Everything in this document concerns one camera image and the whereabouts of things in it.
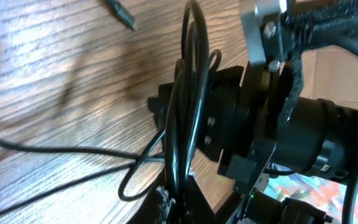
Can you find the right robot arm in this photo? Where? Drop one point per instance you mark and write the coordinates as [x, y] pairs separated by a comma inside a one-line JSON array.
[[320, 139]]

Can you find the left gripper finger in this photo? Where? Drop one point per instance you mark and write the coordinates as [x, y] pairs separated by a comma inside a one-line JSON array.
[[158, 206]]

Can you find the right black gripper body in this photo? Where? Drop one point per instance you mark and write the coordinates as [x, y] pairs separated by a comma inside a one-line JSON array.
[[231, 122]]

